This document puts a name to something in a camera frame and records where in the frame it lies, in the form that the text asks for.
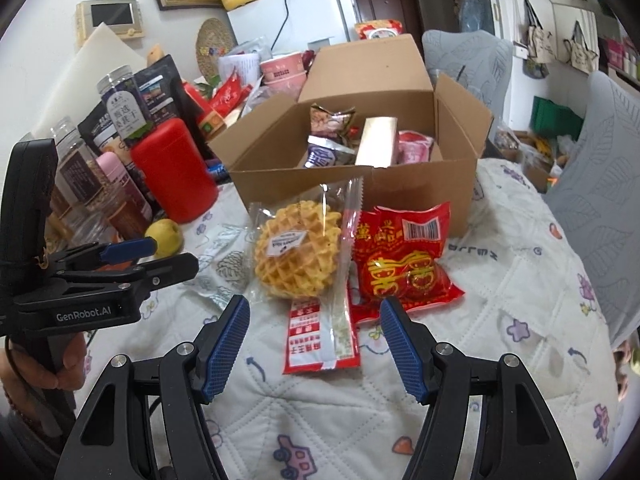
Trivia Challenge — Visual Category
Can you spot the pink bottle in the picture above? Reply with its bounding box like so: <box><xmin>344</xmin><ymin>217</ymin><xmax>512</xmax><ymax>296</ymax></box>
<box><xmin>95</xmin><ymin>152</ymin><xmax>153</xmax><ymax>238</ymax></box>

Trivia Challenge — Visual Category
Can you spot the waffle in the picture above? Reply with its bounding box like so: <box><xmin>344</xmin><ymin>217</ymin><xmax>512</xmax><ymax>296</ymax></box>
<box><xmin>247</xmin><ymin>177</ymin><xmax>365</xmax><ymax>363</ymax></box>

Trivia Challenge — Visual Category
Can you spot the black stand-up pouch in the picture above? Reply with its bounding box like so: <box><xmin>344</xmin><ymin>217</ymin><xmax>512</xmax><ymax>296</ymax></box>
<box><xmin>77</xmin><ymin>55</ymin><xmax>193</xmax><ymax>156</ymax></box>

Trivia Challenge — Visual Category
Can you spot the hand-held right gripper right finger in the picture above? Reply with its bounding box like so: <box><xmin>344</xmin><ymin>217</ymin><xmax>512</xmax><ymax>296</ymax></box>
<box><xmin>379</xmin><ymin>297</ymin><xmax>566</xmax><ymax>480</ymax></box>

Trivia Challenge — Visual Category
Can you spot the pink paper cup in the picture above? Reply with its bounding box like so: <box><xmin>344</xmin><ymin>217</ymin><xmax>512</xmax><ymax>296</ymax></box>
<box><xmin>259</xmin><ymin>51</ymin><xmax>307</xmax><ymax>78</ymax></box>
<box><xmin>262</xmin><ymin>72</ymin><xmax>306</xmax><ymax>95</ymax></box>

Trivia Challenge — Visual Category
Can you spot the person's left hand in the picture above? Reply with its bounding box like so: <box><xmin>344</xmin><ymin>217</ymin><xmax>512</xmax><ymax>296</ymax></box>
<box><xmin>0</xmin><ymin>332</ymin><xmax>90</xmax><ymax>406</ymax></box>

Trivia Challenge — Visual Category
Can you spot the pink snack packet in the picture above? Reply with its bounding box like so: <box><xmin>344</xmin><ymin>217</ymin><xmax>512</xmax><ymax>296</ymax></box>
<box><xmin>397</xmin><ymin>130</ymin><xmax>435</xmax><ymax>165</ymax></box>

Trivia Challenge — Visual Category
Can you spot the white paper bag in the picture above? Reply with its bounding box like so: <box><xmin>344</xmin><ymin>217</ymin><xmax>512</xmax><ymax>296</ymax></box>
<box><xmin>218</xmin><ymin>51</ymin><xmax>261</xmax><ymax>88</ymax></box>

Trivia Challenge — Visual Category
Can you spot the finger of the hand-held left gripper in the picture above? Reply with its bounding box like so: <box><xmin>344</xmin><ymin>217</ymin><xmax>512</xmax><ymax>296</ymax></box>
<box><xmin>59</xmin><ymin>252</ymin><xmax>200</xmax><ymax>302</ymax></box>
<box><xmin>47</xmin><ymin>236</ymin><xmax>159</xmax><ymax>274</ymax></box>

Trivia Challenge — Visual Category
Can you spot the brown door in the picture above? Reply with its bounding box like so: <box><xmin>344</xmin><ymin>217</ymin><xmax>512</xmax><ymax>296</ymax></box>
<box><xmin>347</xmin><ymin>0</ymin><xmax>426</xmax><ymax>41</ymax></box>

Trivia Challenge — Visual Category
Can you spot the person's left forearm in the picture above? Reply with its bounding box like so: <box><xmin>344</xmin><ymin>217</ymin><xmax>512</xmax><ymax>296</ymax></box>
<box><xmin>0</xmin><ymin>395</ymin><xmax>76</xmax><ymax>480</ymax></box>

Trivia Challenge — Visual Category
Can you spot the white mini fridge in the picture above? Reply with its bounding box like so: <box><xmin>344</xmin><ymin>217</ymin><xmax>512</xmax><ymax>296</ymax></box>
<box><xmin>226</xmin><ymin>0</ymin><xmax>353</xmax><ymax>56</ymax></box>

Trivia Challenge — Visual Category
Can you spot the silver purple snack packet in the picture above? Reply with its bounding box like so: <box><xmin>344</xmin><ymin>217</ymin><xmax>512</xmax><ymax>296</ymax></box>
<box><xmin>304</xmin><ymin>135</ymin><xmax>351</xmax><ymax>168</ymax></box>

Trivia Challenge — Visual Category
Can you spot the group of clear plastic jars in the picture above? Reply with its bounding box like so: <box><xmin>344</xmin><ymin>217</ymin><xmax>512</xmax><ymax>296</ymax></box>
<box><xmin>20</xmin><ymin>116</ymin><xmax>153</xmax><ymax>246</ymax></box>

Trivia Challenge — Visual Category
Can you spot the red foil packet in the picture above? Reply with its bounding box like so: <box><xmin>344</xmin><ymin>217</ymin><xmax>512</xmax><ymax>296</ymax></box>
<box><xmin>210</xmin><ymin>74</ymin><xmax>251</xmax><ymax>116</ymax></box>

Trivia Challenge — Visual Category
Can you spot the beige wall intercom panel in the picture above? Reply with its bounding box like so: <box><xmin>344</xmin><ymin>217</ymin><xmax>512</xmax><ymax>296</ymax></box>
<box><xmin>76</xmin><ymin>0</ymin><xmax>146</xmax><ymax>41</ymax></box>

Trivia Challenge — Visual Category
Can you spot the white foam board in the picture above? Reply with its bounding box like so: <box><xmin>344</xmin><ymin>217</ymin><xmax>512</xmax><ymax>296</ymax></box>
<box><xmin>30</xmin><ymin>22</ymin><xmax>166</xmax><ymax>136</ymax></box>

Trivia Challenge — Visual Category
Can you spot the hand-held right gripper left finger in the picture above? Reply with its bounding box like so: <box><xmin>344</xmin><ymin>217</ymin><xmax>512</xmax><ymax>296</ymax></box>
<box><xmin>59</xmin><ymin>295</ymin><xmax>252</xmax><ymax>480</ymax></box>

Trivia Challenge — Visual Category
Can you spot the yellow pear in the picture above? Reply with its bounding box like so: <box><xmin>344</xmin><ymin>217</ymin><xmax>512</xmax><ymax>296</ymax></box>
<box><xmin>145</xmin><ymin>218</ymin><xmax>184</xmax><ymax>260</ymax></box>

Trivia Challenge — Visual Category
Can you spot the cream tote bag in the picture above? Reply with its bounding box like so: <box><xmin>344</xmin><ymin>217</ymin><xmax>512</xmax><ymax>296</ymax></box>
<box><xmin>522</xmin><ymin>0</ymin><xmax>558</xmax><ymax>63</ymax></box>

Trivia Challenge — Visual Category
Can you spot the red candy bag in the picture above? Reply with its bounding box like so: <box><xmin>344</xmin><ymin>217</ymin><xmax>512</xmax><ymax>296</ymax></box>
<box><xmin>350</xmin><ymin>201</ymin><xmax>467</xmax><ymax>323</ymax></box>

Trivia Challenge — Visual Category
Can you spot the red snack bag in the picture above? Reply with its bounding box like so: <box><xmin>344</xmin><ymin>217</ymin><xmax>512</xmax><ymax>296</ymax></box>
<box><xmin>354</xmin><ymin>19</ymin><xmax>405</xmax><ymax>42</ymax></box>

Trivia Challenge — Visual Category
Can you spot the red white snack packet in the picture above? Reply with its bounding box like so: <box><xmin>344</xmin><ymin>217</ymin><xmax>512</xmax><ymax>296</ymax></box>
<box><xmin>282</xmin><ymin>300</ymin><xmax>362</xmax><ymax>376</ymax></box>

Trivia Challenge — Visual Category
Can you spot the row of cosmetic bottles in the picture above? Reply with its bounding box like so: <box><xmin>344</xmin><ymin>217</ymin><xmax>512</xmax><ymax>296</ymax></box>
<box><xmin>597</xmin><ymin>35</ymin><xmax>640</xmax><ymax>81</ymax></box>

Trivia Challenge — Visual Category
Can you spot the blue plastic bag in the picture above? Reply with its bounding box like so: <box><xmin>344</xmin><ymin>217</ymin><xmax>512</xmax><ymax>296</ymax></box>
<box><xmin>457</xmin><ymin>0</ymin><xmax>501</xmax><ymax>36</ymax></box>

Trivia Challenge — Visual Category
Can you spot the grey leaf pattern chair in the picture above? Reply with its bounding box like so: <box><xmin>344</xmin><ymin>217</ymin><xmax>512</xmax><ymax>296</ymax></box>
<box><xmin>421</xmin><ymin>29</ymin><xmax>515</xmax><ymax>126</ymax></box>
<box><xmin>542</xmin><ymin>71</ymin><xmax>640</xmax><ymax>346</ymax></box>

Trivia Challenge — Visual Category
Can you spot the cardboard box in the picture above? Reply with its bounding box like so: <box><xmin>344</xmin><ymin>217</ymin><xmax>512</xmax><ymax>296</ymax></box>
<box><xmin>207</xmin><ymin>34</ymin><xmax>495</xmax><ymax>238</ymax></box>

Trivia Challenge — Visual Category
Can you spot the yellow black snack packet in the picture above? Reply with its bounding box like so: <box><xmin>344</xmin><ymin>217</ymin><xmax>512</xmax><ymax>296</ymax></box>
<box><xmin>309</xmin><ymin>104</ymin><xmax>357</xmax><ymax>138</ymax></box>

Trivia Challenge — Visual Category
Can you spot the black power cable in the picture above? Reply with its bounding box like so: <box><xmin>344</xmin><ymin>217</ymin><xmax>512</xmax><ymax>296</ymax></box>
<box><xmin>272</xmin><ymin>0</ymin><xmax>293</xmax><ymax>56</ymax></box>

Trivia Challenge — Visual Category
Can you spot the round woven mat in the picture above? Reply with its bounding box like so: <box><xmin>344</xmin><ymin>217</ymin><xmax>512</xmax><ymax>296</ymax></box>
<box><xmin>195</xmin><ymin>17</ymin><xmax>236</xmax><ymax>81</ymax></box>

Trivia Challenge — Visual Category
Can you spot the jar with dark label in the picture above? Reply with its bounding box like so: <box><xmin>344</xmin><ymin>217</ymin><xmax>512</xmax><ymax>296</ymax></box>
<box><xmin>97</xmin><ymin>66</ymin><xmax>153</xmax><ymax>148</ymax></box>

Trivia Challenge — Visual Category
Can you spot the clear pinecone print packet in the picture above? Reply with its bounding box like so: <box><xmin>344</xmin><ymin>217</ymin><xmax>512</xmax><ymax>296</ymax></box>
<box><xmin>192</xmin><ymin>222</ymin><xmax>261</xmax><ymax>311</ymax></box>

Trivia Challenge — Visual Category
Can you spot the printed quilted tablecloth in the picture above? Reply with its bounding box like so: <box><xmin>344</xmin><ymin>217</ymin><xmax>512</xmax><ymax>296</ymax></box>
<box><xmin>75</xmin><ymin>157</ymin><xmax>626</xmax><ymax>480</ymax></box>

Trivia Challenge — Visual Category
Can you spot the red plastic canister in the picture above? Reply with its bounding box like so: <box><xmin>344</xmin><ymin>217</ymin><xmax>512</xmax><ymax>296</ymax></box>
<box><xmin>131</xmin><ymin>118</ymin><xmax>219</xmax><ymax>224</ymax></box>

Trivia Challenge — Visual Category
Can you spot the small brown snack carton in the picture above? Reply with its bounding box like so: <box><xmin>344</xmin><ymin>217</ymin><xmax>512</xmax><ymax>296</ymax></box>
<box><xmin>355</xmin><ymin>116</ymin><xmax>400</xmax><ymax>167</ymax></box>

